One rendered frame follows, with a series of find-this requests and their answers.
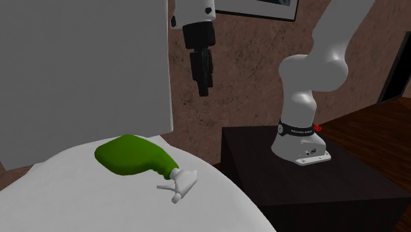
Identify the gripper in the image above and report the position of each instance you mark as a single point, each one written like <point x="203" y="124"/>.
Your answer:
<point x="198" y="34"/>

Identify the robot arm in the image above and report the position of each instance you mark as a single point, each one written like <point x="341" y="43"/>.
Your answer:
<point x="300" y="99"/>

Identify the green spray bottle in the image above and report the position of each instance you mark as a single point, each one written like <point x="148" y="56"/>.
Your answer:
<point x="131" y="156"/>

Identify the dark robot stand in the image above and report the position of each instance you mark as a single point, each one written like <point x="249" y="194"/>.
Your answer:
<point x="289" y="189"/>

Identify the dark door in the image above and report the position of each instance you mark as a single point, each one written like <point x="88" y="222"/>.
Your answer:
<point x="396" y="75"/>

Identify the framed wall picture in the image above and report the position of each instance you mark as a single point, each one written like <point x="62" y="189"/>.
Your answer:
<point x="257" y="8"/>

